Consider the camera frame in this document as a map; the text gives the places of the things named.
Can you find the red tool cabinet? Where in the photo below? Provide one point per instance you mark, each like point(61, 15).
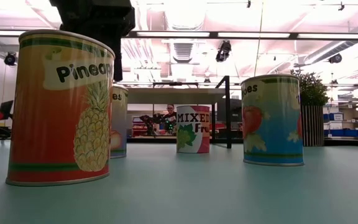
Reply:
point(138, 127)

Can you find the blue storage bin white label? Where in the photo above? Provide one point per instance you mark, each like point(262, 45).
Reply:
point(337, 116)

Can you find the potted plant striped pot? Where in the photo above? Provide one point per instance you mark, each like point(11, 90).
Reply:
point(312, 124)

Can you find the black background monitor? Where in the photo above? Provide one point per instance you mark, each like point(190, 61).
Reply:
point(6, 109)

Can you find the black overhead light bar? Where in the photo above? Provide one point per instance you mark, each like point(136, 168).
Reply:
point(213, 35)

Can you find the black background robot arm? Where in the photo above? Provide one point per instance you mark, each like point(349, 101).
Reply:
point(150, 123)

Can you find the green table mat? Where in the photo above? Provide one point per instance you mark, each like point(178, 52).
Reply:
point(179, 186)

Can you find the peaches labelled tin can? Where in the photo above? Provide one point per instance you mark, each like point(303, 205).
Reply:
point(120, 124)

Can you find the black ceiling spotlight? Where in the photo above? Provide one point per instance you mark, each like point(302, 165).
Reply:
point(223, 51)
point(335, 58)
point(10, 59)

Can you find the dark background cabinet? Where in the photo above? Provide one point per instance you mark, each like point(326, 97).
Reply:
point(236, 110)

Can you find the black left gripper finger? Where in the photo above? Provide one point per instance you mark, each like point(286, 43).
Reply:
point(118, 68)

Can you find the grey round ceiling duct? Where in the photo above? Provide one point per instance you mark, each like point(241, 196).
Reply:
point(337, 46)

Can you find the silver ribbed ceiling duct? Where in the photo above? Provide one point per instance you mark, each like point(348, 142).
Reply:
point(182, 51)

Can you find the pineapple labelled orange tin can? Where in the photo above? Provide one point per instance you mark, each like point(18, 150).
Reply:
point(48, 124)

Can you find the person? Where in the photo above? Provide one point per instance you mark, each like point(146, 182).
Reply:
point(170, 116)

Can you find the tomatoes labelled blue-green tin can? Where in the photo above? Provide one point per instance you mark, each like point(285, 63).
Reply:
point(272, 130)

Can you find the mixed fruit labelled tin can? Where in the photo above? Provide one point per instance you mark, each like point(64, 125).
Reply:
point(193, 130)

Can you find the wooden shelf black metal frame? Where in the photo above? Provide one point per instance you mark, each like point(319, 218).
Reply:
point(172, 96)

